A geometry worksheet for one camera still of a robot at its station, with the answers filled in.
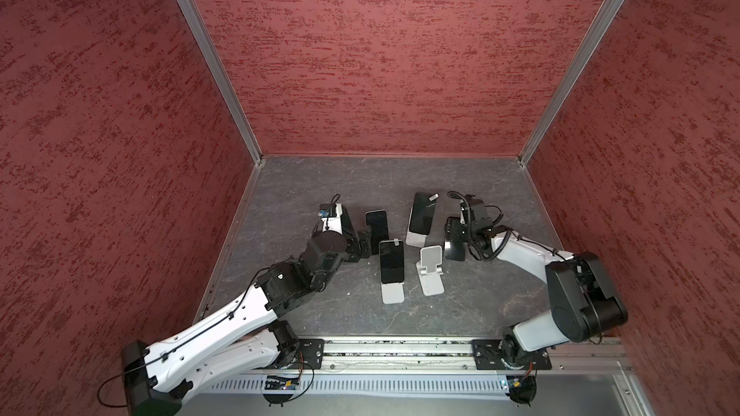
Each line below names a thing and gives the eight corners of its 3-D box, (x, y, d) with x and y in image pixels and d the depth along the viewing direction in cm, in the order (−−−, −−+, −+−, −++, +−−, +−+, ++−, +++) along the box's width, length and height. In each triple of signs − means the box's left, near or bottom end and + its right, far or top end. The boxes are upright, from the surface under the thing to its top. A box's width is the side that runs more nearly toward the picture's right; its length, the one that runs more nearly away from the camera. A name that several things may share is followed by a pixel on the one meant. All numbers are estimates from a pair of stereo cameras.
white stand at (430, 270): (419, 296, 86) (424, 282, 77) (416, 261, 93) (420, 244, 84) (440, 296, 86) (448, 282, 77) (436, 261, 94) (442, 245, 85)
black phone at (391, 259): (379, 287, 87) (379, 266, 75) (379, 263, 92) (379, 240, 80) (401, 287, 87) (406, 266, 75) (400, 263, 92) (404, 240, 80)
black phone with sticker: (409, 239, 98) (414, 212, 85) (408, 220, 103) (412, 192, 90) (432, 239, 98) (441, 212, 85) (429, 220, 103) (437, 192, 90)
